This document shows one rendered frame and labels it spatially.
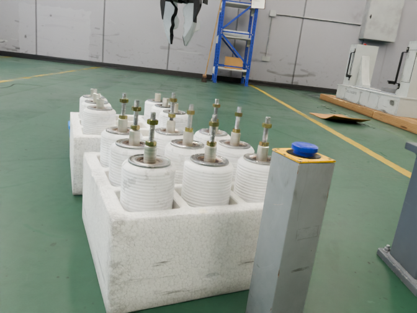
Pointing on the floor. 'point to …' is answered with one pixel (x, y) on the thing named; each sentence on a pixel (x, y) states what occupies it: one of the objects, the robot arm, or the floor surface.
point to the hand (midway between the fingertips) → (177, 38)
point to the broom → (211, 47)
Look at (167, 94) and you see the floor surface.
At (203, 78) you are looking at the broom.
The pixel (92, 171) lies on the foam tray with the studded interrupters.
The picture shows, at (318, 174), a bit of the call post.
